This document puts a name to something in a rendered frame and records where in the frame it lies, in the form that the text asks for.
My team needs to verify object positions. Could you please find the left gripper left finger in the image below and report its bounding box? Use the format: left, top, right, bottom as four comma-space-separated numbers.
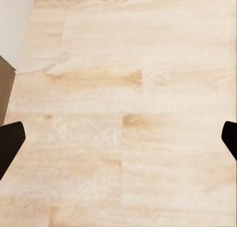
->
0, 121, 26, 181

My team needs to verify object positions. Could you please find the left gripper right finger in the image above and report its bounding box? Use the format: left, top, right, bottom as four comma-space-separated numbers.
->
221, 121, 237, 161

